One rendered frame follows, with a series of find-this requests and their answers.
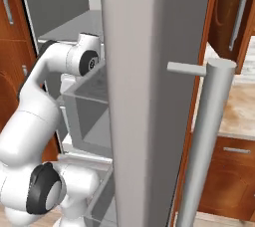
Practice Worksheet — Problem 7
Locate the grey fridge door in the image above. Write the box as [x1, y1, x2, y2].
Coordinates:
[100, 0, 214, 227]

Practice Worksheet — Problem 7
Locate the grey drawer handle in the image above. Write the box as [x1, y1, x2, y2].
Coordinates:
[222, 146, 252, 155]

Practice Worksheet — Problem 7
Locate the grey fridge body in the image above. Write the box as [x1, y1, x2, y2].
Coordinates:
[15, 0, 118, 227]

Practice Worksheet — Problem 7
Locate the long grey cupboard handle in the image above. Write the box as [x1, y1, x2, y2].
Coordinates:
[0, 0, 15, 26]
[228, 0, 250, 53]

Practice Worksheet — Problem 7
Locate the grey fridge door handle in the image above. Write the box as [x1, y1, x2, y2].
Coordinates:
[166, 57, 238, 227]

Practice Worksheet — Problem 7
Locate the clear fridge drawer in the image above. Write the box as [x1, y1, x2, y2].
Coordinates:
[57, 152, 118, 227]
[60, 67, 114, 156]

